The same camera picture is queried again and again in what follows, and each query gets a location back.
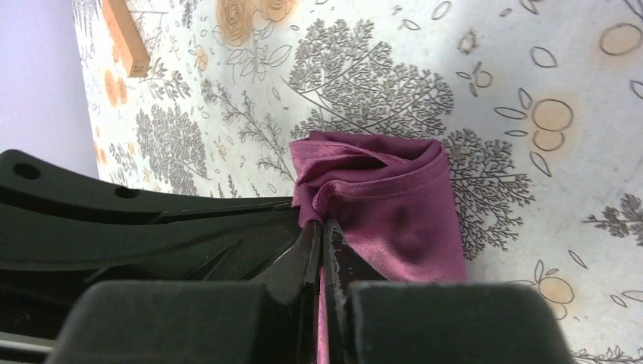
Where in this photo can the purple cloth napkin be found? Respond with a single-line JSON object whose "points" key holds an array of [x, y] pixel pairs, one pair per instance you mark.
{"points": [[392, 198]]}

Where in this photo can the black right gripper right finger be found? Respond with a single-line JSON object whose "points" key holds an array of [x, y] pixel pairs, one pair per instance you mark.
{"points": [[373, 320]]}

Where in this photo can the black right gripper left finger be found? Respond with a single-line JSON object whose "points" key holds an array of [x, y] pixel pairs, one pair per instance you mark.
{"points": [[271, 318]]}

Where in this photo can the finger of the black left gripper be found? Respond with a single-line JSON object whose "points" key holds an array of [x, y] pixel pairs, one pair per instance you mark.
{"points": [[62, 232]]}

